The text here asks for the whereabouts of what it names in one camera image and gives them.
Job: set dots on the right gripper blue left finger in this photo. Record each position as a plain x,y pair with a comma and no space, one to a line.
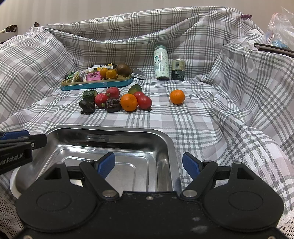
94,177

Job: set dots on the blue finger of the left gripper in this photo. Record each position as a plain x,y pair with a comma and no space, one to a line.
13,135
35,141

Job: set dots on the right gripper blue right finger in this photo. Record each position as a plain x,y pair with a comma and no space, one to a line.
202,174

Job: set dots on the dark mangosteen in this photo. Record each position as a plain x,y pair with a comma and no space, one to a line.
88,107
113,105

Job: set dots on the cucumber piece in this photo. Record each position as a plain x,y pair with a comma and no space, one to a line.
90,95
135,88

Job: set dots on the red radish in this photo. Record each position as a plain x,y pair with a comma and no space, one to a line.
100,100
113,92

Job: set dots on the orange mandarin with stem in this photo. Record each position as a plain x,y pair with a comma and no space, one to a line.
128,102

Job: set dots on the lone orange mandarin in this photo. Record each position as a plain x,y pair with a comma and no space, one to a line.
177,97

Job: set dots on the red tomato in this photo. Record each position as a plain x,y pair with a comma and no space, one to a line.
144,102
138,94

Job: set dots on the teal gold snack tin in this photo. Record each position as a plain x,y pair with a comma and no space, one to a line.
119,82

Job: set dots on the green candy wrapper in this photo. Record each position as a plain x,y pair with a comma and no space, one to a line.
69,76

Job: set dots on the clear dried fruit packet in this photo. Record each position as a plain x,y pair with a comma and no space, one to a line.
80,76

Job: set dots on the pink snack packet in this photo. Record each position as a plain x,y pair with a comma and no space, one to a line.
94,76

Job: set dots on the left small orange in tin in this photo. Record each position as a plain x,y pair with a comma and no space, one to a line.
103,72

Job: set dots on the small orange in tin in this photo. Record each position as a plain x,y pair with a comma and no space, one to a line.
111,74
103,72

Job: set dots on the right small orange in tin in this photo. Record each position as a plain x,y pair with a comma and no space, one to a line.
111,74

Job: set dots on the plaid grey white cloth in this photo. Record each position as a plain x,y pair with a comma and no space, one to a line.
238,101

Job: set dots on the brown passion fruit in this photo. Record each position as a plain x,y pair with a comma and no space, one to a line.
123,69

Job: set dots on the yellow pastry packet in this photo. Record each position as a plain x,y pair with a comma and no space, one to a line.
100,67

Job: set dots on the silver foil packet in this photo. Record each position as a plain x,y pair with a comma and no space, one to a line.
139,74

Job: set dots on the green beverage can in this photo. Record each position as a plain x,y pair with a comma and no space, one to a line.
178,69

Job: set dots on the white cartoon cat bottle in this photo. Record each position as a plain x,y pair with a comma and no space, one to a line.
161,63

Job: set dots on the black flat device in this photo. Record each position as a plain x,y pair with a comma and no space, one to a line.
273,49

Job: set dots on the clear plastic bag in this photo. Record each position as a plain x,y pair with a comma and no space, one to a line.
280,30

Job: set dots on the purple clip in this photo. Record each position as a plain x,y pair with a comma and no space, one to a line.
246,16

